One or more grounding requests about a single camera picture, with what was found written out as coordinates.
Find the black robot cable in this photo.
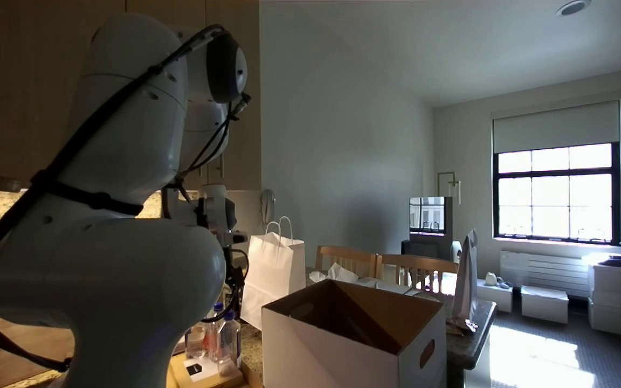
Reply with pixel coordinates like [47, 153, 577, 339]
[0, 24, 253, 373]

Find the white cardboard storage box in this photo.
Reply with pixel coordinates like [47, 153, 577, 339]
[260, 277, 450, 388]

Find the dark dining table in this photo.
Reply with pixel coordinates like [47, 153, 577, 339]
[443, 298, 501, 388]

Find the wooden upper cabinet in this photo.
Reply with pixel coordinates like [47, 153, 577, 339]
[0, 0, 262, 192]

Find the arched floor lamp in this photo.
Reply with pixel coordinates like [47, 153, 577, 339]
[436, 170, 466, 206]

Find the pale roller blind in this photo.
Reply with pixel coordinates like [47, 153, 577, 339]
[489, 98, 621, 156]

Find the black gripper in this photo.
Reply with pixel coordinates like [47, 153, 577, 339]
[222, 246, 249, 303]

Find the wooden dining chair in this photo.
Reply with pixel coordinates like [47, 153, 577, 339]
[378, 253, 462, 298]
[315, 244, 381, 285]

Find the white radiator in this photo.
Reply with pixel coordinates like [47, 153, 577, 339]
[501, 246, 603, 298]

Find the white wall phone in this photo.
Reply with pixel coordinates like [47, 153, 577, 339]
[258, 188, 277, 222]

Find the dark television stand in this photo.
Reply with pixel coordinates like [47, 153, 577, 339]
[398, 235, 457, 262]

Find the flat screen television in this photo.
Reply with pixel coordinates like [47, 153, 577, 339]
[406, 194, 455, 242]

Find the crumpled white plastic bag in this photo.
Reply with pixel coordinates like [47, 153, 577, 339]
[305, 260, 361, 285]

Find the shallow brown cardboard tray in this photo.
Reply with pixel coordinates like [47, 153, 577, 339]
[164, 348, 253, 388]

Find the white dresser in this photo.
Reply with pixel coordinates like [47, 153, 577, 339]
[588, 258, 621, 339]

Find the round ceiling light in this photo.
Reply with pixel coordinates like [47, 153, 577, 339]
[556, 0, 590, 17]

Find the white paper shopping bag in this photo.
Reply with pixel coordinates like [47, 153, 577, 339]
[240, 213, 308, 332]

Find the white cube ottoman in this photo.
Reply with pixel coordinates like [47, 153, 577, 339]
[477, 276, 516, 315]
[519, 285, 571, 325]

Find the black framed window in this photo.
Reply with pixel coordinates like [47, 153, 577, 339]
[492, 140, 621, 246]

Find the small cardboard box white label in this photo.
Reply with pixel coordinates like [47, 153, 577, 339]
[178, 354, 240, 384]

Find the white printed standing bag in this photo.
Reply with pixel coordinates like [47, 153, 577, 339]
[450, 228, 481, 332]

